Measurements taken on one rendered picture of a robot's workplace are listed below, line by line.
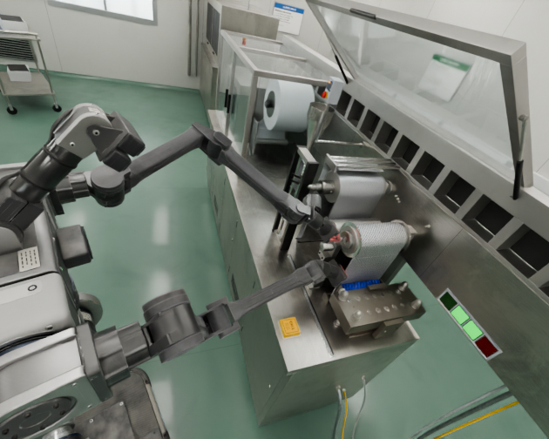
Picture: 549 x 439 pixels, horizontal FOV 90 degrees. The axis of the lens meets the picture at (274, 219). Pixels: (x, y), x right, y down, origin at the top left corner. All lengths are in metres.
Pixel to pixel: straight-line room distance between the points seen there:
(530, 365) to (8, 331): 1.27
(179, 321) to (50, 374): 0.17
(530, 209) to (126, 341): 1.10
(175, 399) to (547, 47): 4.22
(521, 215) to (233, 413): 1.74
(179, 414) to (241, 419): 0.36
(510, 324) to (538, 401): 0.22
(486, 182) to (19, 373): 1.25
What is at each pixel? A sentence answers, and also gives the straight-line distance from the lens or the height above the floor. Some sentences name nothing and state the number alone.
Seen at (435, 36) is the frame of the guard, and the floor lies 1.95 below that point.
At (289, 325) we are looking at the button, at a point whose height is 0.92.
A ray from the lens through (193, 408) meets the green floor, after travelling 2.02.
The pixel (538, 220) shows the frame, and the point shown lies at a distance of 1.12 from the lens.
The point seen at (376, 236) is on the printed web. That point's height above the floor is 1.30.
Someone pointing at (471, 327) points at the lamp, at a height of 1.19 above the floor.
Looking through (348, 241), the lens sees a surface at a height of 1.26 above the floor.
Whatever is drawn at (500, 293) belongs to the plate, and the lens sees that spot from 1.20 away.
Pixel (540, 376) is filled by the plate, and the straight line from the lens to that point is 1.22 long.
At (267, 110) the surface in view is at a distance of 1.79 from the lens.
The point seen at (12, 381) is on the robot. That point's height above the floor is 1.50.
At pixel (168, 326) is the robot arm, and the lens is 0.52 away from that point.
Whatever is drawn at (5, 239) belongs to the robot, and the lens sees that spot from 0.63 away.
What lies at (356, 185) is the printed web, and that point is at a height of 1.39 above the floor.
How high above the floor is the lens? 1.96
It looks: 39 degrees down
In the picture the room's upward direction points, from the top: 16 degrees clockwise
